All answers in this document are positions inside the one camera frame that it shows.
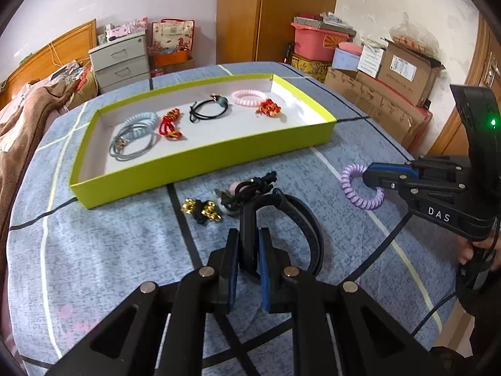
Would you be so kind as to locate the round blue box pink lid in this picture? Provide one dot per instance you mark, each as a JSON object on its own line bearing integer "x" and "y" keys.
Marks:
{"x": 346, "y": 58}

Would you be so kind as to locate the small brown cardboard box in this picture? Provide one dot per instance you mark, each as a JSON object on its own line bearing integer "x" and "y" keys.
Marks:
{"x": 176, "y": 69}

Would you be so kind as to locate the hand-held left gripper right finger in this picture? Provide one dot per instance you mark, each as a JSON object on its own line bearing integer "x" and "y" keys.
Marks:
{"x": 263, "y": 270}

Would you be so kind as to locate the black wristband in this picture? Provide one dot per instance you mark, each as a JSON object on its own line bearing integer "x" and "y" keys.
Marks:
{"x": 309, "y": 223}

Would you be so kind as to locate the wooden door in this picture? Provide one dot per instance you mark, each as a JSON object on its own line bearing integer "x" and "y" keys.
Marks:
{"x": 481, "y": 55}

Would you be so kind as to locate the patterned cloth bundle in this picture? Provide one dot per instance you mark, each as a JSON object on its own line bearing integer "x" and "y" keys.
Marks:
{"x": 72, "y": 72}

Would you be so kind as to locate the green cardboard tray box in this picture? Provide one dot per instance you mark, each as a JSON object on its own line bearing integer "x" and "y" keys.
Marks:
{"x": 219, "y": 133}

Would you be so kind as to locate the brown blanket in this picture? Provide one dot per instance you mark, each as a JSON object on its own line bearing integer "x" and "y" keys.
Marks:
{"x": 23, "y": 125}

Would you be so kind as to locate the yellow patterned box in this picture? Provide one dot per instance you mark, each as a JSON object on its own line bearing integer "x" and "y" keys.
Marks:
{"x": 309, "y": 66}

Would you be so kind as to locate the orange box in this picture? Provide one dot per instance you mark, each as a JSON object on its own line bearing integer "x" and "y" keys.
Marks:
{"x": 172, "y": 58}

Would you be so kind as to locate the stack of cardboard boxes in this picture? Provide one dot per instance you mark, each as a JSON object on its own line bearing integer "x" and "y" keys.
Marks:
{"x": 372, "y": 102}

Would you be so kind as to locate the grey striped flat box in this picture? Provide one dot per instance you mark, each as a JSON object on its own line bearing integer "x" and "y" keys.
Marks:
{"x": 325, "y": 23}

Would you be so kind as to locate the wooden bed headboard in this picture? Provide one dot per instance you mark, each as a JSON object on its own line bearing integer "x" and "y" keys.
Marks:
{"x": 58, "y": 47}

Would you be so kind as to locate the pink clutter on nightstand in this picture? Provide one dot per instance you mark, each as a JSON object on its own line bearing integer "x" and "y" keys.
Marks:
{"x": 125, "y": 31}

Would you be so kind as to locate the cardboard box with label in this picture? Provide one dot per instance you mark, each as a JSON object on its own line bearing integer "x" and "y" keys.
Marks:
{"x": 407, "y": 72}

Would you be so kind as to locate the clear plastic bag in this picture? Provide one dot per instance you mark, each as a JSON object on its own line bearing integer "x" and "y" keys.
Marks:
{"x": 415, "y": 33}

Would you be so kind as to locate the pink plastic bin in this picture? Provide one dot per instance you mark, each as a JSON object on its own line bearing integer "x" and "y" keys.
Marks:
{"x": 313, "y": 45}

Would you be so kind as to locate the white labelled box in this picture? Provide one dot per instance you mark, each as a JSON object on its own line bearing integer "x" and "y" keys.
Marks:
{"x": 372, "y": 60}

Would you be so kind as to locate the person's right hand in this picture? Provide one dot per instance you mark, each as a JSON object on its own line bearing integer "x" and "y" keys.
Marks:
{"x": 465, "y": 252}

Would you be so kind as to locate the large wooden wardrobe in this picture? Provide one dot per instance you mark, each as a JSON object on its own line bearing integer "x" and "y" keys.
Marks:
{"x": 274, "y": 11}

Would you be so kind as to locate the red patterned gift bag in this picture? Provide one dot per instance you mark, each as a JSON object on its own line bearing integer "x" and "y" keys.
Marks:
{"x": 172, "y": 35}

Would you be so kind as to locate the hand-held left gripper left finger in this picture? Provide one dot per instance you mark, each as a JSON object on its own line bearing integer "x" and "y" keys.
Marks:
{"x": 233, "y": 266}

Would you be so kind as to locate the grey drawer nightstand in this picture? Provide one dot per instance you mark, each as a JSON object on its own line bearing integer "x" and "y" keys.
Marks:
{"x": 117, "y": 62}

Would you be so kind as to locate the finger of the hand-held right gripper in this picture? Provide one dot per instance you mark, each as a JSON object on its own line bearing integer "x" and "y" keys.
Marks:
{"x": 387, "y": 182}
{"x": 391, "y": 169}

